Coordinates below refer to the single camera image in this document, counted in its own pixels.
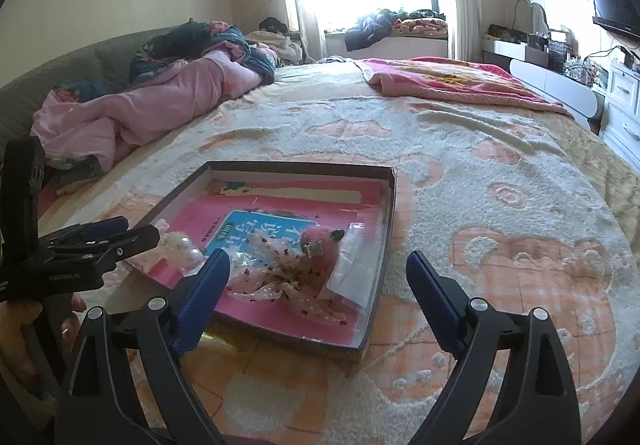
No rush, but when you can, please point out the white drawer cabinet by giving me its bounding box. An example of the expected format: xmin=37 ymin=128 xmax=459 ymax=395
xmin=599 ymin=59 xmax=640 ymax=162

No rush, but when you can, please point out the dark puffer jacket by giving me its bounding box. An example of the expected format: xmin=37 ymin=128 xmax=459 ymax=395
xmin=344 ymin=9 xmax=397 ymax=53

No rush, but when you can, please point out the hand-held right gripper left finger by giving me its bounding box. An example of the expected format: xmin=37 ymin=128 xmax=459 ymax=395
xmin=59 ymin=248 xmax=232 ymax=445

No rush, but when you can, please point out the pink quilt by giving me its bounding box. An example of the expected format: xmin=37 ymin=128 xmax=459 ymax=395
xmin=31 ymin=49 xmax=278 ymax=172

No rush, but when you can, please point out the colourful clothes pile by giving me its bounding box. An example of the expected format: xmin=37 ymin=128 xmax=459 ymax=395
xmin=392 ymin=11 xmax=449 ymax=38

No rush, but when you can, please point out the pink plush hair clip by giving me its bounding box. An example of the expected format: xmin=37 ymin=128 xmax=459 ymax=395
xmin=299 ymin=224 xmax=347 ymax=287

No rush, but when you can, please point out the pink polka dot scrunchie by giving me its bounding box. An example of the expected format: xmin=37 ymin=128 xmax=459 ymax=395
xmin=222 ymin=230 xmax=362 ymax=328

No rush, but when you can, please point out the pink book with blue label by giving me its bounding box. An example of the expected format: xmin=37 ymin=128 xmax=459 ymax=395
xmin=137 ymin=179 xmax=383 ymax=332

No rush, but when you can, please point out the pink blanket with yellow print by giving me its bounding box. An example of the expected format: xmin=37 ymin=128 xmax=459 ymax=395
xmin=357 ymin=56 xmax=573 ymax=119

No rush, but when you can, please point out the round table mirror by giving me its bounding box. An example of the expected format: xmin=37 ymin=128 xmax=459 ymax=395
xmin=529 ymin=2 xmax=552 ymax=34

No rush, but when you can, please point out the grey-green padded headboard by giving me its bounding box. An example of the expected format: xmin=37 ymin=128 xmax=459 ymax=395
xmin=0 ymin=28 xmax=187 ymax=147

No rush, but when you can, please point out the dark floral quilt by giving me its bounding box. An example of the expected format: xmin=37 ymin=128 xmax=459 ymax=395
xmin=129 ymin=19 xmax=278 ymax=87

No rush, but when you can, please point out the window seat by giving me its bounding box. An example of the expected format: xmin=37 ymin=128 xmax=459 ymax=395
xmin=324 ymin=28 xmax=451 ymax=62

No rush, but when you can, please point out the white claw hair clip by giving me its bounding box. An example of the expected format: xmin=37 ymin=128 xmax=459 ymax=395
xmin=157 ymin=224 xmax=206 ymax=276

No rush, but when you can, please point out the clear hair clip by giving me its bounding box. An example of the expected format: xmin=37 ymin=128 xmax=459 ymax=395
xmin=220 ymin=247 xmax=257 ymax=270

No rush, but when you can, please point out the floral pillow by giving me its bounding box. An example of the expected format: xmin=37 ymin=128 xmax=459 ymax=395
xmin=49 ymin=79 xmax=117 ymax=107

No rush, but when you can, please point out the shallow dark cardboard box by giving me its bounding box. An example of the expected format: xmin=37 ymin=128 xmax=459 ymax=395
xmin=120 ymin=160 xmax=399 ymax=363

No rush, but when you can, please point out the black desktop organizer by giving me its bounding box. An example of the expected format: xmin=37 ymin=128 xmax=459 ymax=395
xmin=525 ymin=30 xmax=572 ymax=74

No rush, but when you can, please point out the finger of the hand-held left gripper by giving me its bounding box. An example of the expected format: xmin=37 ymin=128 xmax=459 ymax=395
xmin=47 ymin=216 xmax=132 ymax=249
xmin=54 ymin=224 xmax=162 ymax=277

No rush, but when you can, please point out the person's left hand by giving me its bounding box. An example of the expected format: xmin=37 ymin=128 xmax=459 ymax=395
xmin=0 ymin=295 xmax=88 ymax=396

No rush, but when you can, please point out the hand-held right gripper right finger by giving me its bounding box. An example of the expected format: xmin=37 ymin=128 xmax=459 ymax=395
xmin=406 ymin=250 xmax=583 ymax=445

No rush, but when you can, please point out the black wall television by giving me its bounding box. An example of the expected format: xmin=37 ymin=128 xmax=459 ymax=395
xmin=582 ymin=0 xmax=640 ymax=39

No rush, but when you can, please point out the white dressing table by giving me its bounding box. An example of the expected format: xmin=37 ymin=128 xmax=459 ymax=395
xmin=481 ymin=35 xmax=609 ymax=132

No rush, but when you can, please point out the clear plastic bag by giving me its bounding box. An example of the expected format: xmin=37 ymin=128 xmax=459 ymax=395
xmin=320 ymin=220 xmax=389 ymax=312

